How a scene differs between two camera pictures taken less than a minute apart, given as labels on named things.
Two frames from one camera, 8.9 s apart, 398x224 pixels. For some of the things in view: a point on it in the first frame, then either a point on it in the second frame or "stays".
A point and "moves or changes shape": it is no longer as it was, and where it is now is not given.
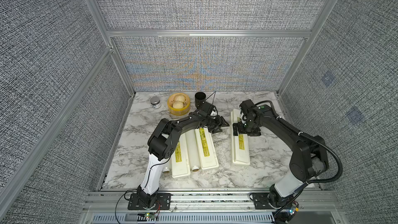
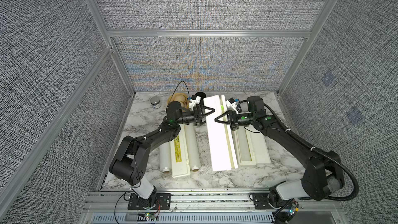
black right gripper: x=255 y=132 -> x=231 y=115
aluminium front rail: x=210 y=207 stays
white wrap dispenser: x=240 y=147 moves or changes shape
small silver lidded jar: x=155 y=101 stays
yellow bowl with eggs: x=179 y=103 stays
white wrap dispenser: x=180 y=162 stays
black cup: x=200 y=98 stays
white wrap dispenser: x=207 y=149 -> x=223 y=149
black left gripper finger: x=224 y=123 -> x=202 y=110
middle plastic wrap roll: x=193 y=150 stays
